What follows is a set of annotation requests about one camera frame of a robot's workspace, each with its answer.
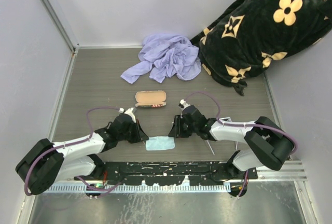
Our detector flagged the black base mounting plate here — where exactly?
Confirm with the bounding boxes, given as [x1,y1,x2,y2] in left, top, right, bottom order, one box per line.
[74,160,259,187]

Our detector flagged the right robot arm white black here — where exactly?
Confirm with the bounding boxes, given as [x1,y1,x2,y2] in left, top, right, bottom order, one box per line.
[168,104,296,179]

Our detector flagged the crumpled lavender cloth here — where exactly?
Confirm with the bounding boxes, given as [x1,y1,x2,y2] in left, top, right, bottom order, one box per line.
[121,34,201,84]

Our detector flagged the black floral plush blanket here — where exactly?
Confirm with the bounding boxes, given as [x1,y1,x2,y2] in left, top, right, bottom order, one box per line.
[191,0,331,95]

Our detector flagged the printed glasses case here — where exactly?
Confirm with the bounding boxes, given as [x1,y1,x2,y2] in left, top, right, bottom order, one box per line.
[135,90,167,108]

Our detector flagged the light blue cleaning cloth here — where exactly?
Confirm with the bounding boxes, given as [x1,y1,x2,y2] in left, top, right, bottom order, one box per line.
[145,136,175,151]

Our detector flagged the aluminium front rail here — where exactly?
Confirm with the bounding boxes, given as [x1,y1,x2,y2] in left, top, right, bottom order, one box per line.
[256,161,307,181]

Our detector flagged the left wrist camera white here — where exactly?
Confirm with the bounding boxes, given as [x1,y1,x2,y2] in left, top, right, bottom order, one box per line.
[118,107,137,123]

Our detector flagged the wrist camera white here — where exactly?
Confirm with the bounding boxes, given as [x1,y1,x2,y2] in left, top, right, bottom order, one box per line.
[118,107,137,123]
[178,99,190,111]

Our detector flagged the aluminium frame post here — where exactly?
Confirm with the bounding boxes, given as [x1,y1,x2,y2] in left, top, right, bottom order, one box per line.
[27,0,80,52]

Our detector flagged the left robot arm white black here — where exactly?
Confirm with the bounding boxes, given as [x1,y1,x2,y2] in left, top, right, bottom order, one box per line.
[15,113,148,196]

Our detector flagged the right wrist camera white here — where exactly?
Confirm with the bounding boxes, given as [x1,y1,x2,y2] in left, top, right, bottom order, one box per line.
[178,99,190,111]

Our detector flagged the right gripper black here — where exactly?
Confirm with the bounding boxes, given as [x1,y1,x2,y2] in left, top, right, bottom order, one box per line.
[169,115,198,138]

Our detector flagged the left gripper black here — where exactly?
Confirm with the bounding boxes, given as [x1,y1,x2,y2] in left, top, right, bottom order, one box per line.
[118,119,148,144]

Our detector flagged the slotted grey cable duct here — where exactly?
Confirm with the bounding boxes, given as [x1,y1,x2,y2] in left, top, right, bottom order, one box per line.
[45,180,231,194]

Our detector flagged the white frame sunglasses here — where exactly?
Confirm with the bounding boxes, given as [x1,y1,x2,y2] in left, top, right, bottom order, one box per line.
[205,117,238,155]

